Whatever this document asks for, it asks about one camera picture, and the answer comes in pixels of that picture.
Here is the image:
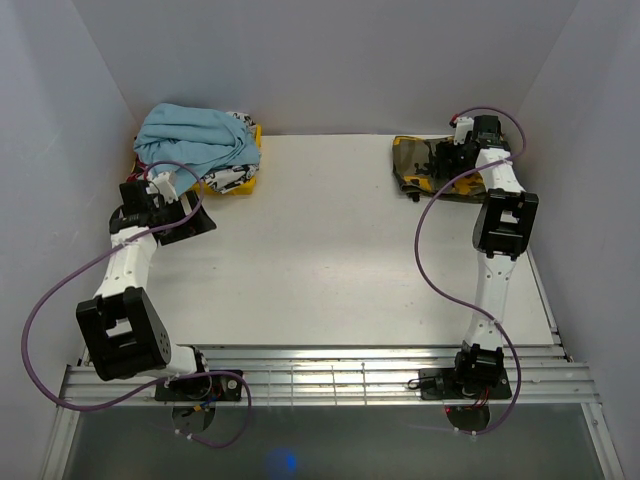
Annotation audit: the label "black white printed garment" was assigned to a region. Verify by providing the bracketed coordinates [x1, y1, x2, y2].
[203, 111, 262, 196]

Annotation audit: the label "yellow camouflage trousers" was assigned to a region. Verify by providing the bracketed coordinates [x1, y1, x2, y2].
[392, 136, 511, 202]

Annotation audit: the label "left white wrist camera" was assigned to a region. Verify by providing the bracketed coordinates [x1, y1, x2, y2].
[146, 171, 179, 203]

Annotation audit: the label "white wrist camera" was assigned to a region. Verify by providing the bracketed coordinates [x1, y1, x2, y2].
[449, 115, 474, 145]
[146, 171, 179, 203]

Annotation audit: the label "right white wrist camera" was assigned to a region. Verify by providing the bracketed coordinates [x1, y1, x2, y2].
[449, 115, 474, 145]

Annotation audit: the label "pink patterned garment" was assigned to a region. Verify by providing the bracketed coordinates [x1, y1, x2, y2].
[126, 169, 144, 182]

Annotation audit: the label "light blue cloth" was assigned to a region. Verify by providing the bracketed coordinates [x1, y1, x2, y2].
[133, 103, 261, 194]

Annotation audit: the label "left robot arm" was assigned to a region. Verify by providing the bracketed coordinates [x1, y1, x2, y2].
[76, 172, 216, 400]

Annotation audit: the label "aluminium table edge rail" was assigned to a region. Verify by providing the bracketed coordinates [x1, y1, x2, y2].
[57, 343, 601, 407]

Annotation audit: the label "yellow tray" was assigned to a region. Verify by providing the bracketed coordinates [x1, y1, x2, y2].
[131, 124, 262, 195]

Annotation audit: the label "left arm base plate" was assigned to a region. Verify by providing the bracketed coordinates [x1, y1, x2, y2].
[154, 370, 244, 403]

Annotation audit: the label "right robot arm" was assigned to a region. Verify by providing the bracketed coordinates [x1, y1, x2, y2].
[433, 115, 539, 403]

